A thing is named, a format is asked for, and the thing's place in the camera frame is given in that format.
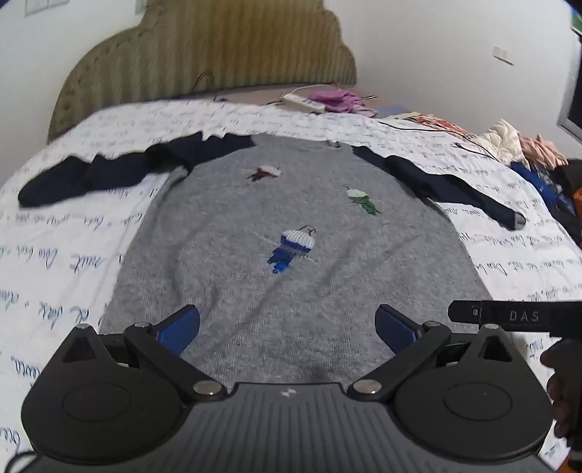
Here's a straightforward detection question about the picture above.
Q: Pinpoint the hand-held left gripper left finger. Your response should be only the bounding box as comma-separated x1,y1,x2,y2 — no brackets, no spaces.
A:
57,304,228,403

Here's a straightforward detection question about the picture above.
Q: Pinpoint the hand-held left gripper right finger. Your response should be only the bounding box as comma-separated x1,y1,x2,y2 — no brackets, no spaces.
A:
348,304,519,402

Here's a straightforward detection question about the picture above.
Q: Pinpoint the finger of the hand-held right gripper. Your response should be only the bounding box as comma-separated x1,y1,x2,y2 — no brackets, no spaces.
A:
448,300,495,326

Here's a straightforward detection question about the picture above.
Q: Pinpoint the grey sweater with navy sleeves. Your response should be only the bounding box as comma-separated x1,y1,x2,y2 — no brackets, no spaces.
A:
18,132,528,387

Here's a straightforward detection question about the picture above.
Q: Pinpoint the person's right hand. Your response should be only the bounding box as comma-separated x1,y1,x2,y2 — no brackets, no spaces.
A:
540,339,582,440

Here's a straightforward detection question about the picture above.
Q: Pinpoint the dark cloth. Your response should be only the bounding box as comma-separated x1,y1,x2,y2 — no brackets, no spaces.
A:
551,159,582,249

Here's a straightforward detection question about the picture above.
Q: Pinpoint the blue cloth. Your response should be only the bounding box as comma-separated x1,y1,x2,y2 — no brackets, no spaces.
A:
509,161,569,220

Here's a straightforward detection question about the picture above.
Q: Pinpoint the white printed bed sheet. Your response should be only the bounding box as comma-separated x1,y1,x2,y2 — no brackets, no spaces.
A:
0,98,582,473

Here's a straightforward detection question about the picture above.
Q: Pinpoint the pink cloth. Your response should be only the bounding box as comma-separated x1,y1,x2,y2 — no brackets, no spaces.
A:
518,134,569,170

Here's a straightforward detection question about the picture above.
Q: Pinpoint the cream cloth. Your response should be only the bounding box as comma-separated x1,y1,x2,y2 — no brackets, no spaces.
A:
477,119,530,165

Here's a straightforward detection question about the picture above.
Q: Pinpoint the floral cloth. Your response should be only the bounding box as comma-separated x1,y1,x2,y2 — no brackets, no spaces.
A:
400,114,470,137

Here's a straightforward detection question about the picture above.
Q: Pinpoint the dark window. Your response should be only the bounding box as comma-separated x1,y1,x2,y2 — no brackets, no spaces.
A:
557,9,582,145

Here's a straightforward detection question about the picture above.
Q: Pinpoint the purple cloth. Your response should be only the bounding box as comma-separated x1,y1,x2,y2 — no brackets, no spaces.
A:
309,88,365,114

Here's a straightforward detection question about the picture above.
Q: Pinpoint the white power strip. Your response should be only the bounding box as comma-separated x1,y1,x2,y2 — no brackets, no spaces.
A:
282,93,328,114

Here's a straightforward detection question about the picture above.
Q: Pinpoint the olive padded headboard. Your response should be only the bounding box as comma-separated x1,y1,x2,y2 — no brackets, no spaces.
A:
48,0,358,142

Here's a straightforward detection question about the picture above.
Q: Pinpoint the thin black cable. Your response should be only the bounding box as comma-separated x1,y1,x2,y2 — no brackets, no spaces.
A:
377,118,501,161

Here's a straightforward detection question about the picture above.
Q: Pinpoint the white wall socket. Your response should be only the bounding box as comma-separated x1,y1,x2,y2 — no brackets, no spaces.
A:
25,0,65,15

